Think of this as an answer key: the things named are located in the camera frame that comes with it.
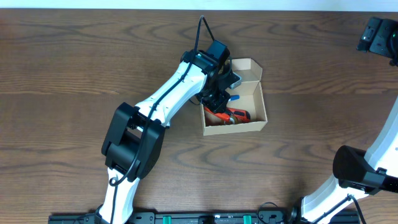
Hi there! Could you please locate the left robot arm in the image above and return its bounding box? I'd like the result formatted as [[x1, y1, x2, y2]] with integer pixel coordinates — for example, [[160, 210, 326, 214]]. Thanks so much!
[[95, 40, 230, 223]]

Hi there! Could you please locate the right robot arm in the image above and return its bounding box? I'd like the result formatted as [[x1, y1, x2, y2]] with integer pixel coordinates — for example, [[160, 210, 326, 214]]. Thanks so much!
[[285, 105, 397, 223]]

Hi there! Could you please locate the blue whiteboard marker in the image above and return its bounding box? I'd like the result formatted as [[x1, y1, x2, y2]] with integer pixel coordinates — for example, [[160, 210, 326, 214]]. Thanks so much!
[[229, 95, 240, 101]]

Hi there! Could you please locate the cardboard box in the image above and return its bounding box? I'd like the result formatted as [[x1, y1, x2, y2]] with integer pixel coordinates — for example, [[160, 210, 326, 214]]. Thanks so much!
[[200, 58, 268, 136]]

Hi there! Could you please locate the red utility knife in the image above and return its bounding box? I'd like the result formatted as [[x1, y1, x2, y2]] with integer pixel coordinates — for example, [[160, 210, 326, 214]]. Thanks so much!
[[227, 108, 251, 123]]

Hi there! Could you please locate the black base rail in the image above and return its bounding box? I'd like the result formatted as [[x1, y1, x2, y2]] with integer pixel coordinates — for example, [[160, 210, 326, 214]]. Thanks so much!
[[48, 208, 361, 224]]

